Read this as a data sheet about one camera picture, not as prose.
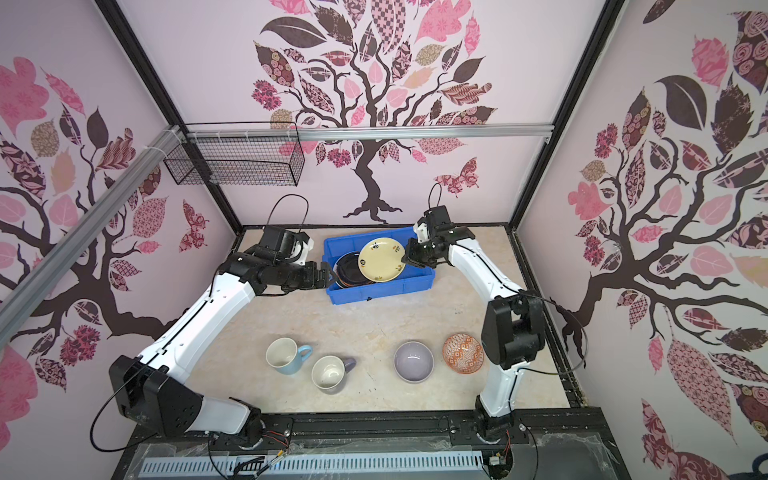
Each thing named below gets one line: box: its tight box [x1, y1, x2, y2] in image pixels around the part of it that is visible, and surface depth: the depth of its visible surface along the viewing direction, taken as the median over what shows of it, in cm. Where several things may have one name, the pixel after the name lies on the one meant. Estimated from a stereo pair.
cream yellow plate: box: [358, 237, 406, 283], surface depth 91 cm
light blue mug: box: [266, 337, 313, 376], surface depth 81 cm
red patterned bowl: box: [442, 333, 485, 375], surface depth 87 cm
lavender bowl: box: [394, 341, 435, 384], surface depth 85 cm
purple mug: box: [311, 355, 357, 395], surface depth 80 cm
